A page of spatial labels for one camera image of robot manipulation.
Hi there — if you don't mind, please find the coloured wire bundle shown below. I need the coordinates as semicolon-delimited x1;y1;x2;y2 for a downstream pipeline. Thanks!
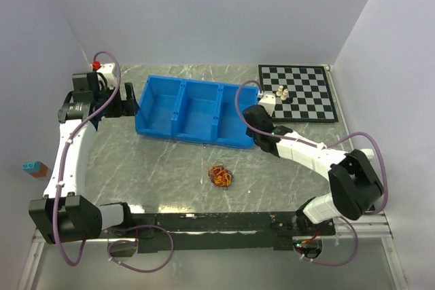
207;162;234;190

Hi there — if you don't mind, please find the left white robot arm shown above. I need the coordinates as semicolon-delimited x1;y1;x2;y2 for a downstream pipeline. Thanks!
29;72;139;244

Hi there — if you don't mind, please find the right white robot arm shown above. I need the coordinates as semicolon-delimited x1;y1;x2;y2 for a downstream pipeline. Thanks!
243;105;387;235

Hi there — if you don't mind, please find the cream chess piece left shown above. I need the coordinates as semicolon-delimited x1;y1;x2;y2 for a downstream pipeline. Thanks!
277;86;284;98

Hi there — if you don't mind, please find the cream chess piece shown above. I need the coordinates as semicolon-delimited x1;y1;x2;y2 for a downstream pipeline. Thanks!
280;89;289;101
277;86;284;98

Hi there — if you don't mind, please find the cream chess piece right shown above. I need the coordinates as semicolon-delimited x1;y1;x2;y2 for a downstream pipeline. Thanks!
280;89;289;101

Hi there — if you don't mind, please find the black and white chessboard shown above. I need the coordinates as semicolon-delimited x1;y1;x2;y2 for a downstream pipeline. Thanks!
258;65;338;123

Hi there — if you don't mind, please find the blue three-compartment bin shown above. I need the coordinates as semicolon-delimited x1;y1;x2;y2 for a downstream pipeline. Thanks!
135;75;254;149

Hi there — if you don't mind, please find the blue and brown toy block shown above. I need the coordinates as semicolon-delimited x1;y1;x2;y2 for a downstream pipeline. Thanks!
22;161;48;179

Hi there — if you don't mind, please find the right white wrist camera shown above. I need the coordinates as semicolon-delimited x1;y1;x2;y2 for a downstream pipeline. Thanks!
258;91;276;116

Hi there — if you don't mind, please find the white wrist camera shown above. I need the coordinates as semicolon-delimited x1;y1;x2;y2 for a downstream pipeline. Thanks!
258;91;276;116
91;61;117;89

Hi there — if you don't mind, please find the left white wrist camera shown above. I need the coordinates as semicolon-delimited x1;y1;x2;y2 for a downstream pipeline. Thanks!
91;61;117;89

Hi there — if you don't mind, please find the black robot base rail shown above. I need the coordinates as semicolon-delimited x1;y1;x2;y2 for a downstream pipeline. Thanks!
101;211;337;254

